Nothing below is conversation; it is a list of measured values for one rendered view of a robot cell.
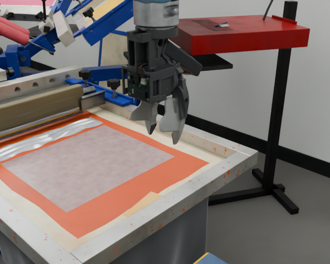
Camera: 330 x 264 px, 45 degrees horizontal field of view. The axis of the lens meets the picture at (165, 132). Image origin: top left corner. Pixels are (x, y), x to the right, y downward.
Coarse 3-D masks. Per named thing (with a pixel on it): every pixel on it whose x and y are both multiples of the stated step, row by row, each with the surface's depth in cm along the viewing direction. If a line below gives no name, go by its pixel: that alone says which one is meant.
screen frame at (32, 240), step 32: (192, 128) 113; (224, 160) 96; (256, 160) 102; (192, 192) 84; (0, 224) 77; (32, 224) 74; (128, 224) 74; (160, 224) 78; (32, 256) 70; (64, 256) 66; (96, 256) 67
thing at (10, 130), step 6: (72, 108) 126; (78, 108) 127; (54, 114) 122; (60, 114) 122; (66, 114) 124; (36, 120) 117; (42, 120) 118; (18, 126) 113; (24, 126) 114; (0, 132) 110; (6, 132) 111
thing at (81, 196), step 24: (0, 144) 112; (48, 144) 112; (0, 168) 100; (24, 168) 100; (48, 168) 100; (72, 168) 100; (96, 168) 100; (24, 192) 90; (48, 192) 90; (72, 192) 90; (96, 192) 90; (120, 192) 90; (144, 192) 90; (72, 216) 82; (96, 216) 82
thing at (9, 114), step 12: (36, 96) 117; (48, 96) 119; (60, 96) 122; (72, 96) 125; (0, 108) 109; (12, 108) 112; (24, 108) 114; (36, 108) 117; (48, 108) 120; (60, 108) 123; (0, 120) 110; (12, 120) 113; (24, 120) 115
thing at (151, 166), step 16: (48, 128) 122; (96, 128) 122; (112, 128) 122; (128, 128) 122; (64, 144) 112; (80, 144) 112; (96, 144) 112; (112, 144) 112; (128, 144) 112; (144, 144) 112; (160, 144) 112; (96, 160) 103; (112, 160) 103; (128, 160) 103; (144, 160) 103; (160, 160) 103; (176, 160) 103; (192, 160) 103; (128, 176) 96; (144, 176) 96; (160, 176) 96; (176, 176) 96
